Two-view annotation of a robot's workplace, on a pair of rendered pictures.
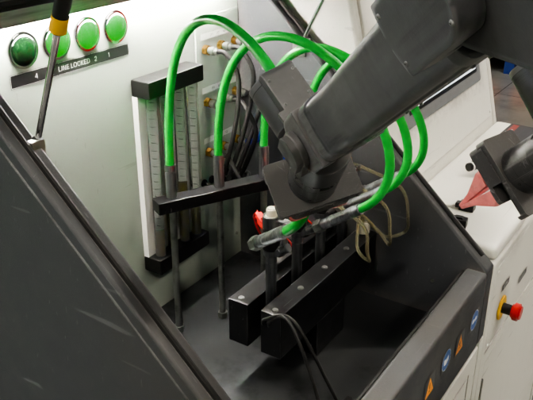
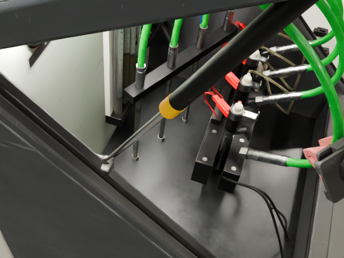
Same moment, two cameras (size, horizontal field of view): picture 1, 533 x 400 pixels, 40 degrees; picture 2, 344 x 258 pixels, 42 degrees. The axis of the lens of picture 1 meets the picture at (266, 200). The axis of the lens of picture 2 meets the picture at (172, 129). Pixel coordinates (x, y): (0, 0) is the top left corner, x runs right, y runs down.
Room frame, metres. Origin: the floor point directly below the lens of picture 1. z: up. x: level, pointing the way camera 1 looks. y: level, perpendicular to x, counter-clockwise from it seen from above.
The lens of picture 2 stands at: (0.54, 0.32, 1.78)
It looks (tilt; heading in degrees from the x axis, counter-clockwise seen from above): 53 degrees down; 337
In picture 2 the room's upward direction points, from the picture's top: 10 degrees clockwise
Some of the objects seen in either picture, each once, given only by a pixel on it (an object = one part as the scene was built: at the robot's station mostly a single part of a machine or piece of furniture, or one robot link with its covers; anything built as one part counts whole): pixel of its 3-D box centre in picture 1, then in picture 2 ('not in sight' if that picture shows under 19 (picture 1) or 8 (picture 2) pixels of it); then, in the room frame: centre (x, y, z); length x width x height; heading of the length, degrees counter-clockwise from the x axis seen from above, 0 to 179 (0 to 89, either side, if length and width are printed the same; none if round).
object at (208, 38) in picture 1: (224, 95); not in sight; (1.36, 0.08, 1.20); 0.13 x 0.03 x 0.31; 147
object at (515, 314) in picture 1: (511, 309); not in sight; (1.24, -0.49, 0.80); 0.05 x 0.04 x 0.05; 147
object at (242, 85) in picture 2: (302, 255); (240, 114); (1.08, -0.06, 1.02); 0.05 x 0.03 x 0.21; 57
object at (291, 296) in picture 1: (307, 298); (229, 129); (1.12, -0.07, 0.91); 0.34 x 0.10 x 0.15; 147
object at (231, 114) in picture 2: (277, 275); (231, 142); (1.01, -0.02, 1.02); 0.05 x 0.03 x 0.21; 57
